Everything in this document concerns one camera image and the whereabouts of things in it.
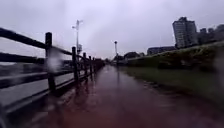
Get distant dark trees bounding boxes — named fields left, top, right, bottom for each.
left=113, top=51, right=146, bottom=64

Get wet red paved path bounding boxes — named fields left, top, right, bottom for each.
left=31, top=64, right=224, bottom=128

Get low long building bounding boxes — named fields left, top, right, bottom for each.
left=146, top=45, right=178, bottom=56

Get green hedge row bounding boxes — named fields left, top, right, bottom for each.
left=127, top=41, right=224, bottom=71

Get tall grey building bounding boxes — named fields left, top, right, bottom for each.
left=172, top=16, right=199, bottom=50

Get grey river water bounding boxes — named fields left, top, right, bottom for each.
left=0, top=70, right=85, bottom=107

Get group of distant buildings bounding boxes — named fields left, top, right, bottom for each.
left=197, top=23, right=224, bottom=46

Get lamp post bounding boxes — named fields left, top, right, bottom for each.
left=71, top=19, right=84, bottom=56
left=113, top=40, right=119, bottom=64

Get dark wooden rail fence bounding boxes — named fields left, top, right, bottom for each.
left=0, top=27, right=106, bottom=118

